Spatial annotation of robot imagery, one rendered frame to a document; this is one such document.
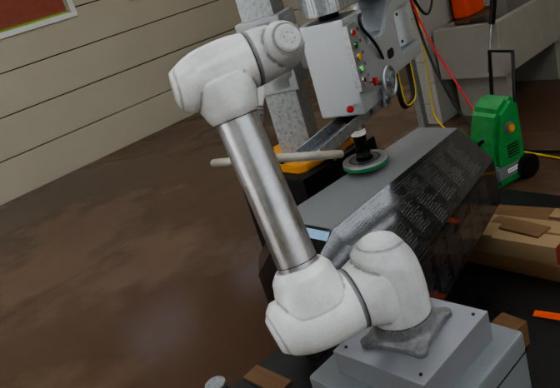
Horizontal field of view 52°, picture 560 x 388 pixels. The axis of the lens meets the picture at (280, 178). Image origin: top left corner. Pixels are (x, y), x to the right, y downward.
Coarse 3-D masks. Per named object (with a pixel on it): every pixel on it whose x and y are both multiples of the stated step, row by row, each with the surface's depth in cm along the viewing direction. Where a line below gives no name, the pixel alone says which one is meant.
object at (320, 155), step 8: (296, 152) 190; (304, 152) 191; (312, 152) 192; (320, 152) 194; (328, 152) 196; (336, 152) 200; (216, 160) 201; (224, 160) 196; (280, 160) 189; (288, 160) 189; (296, 160) 190; (304, 160) 191; (312, 160) 193
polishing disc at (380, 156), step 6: (372, 150) 279; (378, 150) 277; (354, 156) 279; (378, 156) 270; (384, 156) 268; (342, 162) 275; (348, 162) 273; (354, 162) 271; (360, 162) 269; (366, 162) 267; (372, 162) 264; (378, 162) 264; (348, 168) 268; (354, 168) 265; (360, 168) 264; (366, 168) 263
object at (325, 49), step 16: (352, 16) 244; (304, 32) 248; (320, 32) 244; (336, 32) 240; (320, 48) 247; (336, 48) 244; (368, 48) 256; (320, 64) 251; (336, 64) 247; (368, 64) 255; (320, 80) 254; (336, 80) 250; (352, 80) 246; (368, 80) 254; (320, 96) 258; (336, 96) 254; (352, 96) 250; (368, 96) 254; (336, 112) 257; (352, 112) 253
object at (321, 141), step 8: (376, 104) 271; (368, 112) 264; (336, 120) 261; (344, 120) 268; (352, 120) 252; (360, 120) 257; (328, 128) 255; (336, 128) 261; (344, 128) 244; (352, 128) 251; (312, 136) 246; (320, 136) 249; (328, 136) 255; (336, 136) 238; (344, 136) 244; (304, 144) 238; (312, 144) 244; (320, 144) 247; (328, 144) 233; (336, 144) 238; (320, 160) 229
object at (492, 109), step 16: (512, 64) 374; (512, 80) 377; (496, 96) 389; (512, 96) 381; (480, 112) 390; (496, 112) 378; (512, 112) 379; (480, 128) 389; (496, 128) 380; (512, 128) 377; (496, 144) 382; (512, 144) 385; (496, 160) 386; (512, 160) 388; (528, 160) 388; (512, 176) 391; (528, 176) 391
